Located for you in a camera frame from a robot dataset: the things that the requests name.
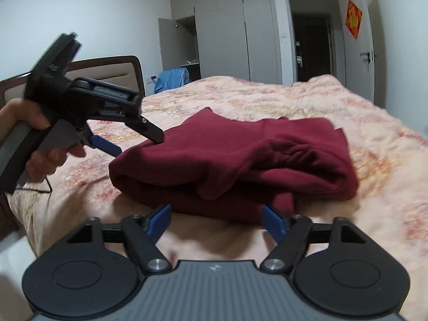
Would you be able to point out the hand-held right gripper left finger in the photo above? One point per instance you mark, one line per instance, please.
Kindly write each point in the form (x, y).
(161, 218)

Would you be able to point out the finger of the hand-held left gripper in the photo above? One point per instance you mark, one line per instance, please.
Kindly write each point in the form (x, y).
(106, 146)
(152, 132)

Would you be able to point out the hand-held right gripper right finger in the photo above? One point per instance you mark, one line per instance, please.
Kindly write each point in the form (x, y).
(272, 220)

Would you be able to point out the maroon long-sleeve shirt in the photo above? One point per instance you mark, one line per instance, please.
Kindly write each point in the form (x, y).
(234, 153)

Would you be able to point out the person's left hand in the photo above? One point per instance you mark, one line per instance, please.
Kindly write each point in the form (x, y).
(20, 112)

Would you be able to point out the blue cloth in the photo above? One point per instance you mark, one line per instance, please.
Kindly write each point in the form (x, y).
(172, 80)

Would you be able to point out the floral peach blanket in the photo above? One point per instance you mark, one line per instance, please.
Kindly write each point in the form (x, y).
(367, 147)

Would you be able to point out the grey wardrobe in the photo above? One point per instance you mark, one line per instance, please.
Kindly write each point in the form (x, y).
(227, 33)

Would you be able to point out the white door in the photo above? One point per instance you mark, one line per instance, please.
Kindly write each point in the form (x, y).
(359, 80)

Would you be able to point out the red diamond door decoration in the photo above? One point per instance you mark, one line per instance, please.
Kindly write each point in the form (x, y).
(353, 18)

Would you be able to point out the wall outlet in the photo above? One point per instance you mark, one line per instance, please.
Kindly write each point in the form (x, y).
(151, 79)

